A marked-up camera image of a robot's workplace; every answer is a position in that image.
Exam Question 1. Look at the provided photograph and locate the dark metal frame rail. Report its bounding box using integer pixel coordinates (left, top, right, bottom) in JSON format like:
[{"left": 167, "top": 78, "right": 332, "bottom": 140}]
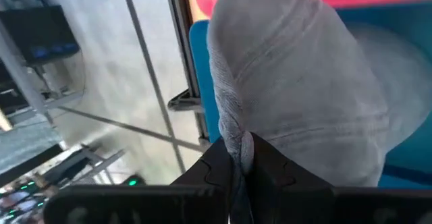
[{"left": 164, "top": 0, "right": 211, "bottom": 147}]

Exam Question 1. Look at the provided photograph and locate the grey metal stand frame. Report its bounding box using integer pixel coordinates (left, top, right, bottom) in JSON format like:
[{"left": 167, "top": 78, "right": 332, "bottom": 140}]
[{"left": 43, "top": 144, "right": 126, "bottom": 186}]

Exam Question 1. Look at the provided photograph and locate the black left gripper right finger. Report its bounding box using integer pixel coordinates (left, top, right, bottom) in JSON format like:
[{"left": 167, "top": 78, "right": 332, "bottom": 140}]
[{"left": 245, "top": 132, "right": 432, "bottom": 224}]

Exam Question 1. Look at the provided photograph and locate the electronics with green lights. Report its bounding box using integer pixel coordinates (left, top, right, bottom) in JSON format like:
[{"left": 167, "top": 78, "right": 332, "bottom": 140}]
[{"left": 0, "top": 179, "right": 50, "bottom": 224}]

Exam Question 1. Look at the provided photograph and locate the black box with blue lights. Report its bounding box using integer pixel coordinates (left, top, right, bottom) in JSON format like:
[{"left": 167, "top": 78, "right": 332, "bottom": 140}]
[{"left": 0, "top": 5, "right": 81, "bottom": 66}]

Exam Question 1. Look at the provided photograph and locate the blue-grey denim cap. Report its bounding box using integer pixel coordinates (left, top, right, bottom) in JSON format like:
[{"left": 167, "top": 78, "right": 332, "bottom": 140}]
[{"left": 206, "top": 0, "right": 432, "bottom": 224}]

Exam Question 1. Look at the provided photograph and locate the black frame bracket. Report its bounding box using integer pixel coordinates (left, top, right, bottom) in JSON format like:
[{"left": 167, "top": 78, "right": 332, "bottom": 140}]
[{"left": 167, "top": 88, "right": 205, "bottom": 113}]

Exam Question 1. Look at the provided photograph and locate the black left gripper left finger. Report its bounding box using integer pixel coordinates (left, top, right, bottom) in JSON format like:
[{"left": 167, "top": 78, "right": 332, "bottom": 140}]
[{"left": 43, "top": 136, "right": 234, "bottom": 224}]

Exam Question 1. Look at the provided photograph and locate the grey metal post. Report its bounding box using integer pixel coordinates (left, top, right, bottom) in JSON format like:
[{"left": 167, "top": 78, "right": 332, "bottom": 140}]
[{"left": 0, "top": 21, "right": 55, "bottom": 125}]

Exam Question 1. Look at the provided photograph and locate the black device with green light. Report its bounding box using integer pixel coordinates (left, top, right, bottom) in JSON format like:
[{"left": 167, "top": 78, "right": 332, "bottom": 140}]
[{"left": 120, "top": 173, "right": 146, "bottom": 187}]

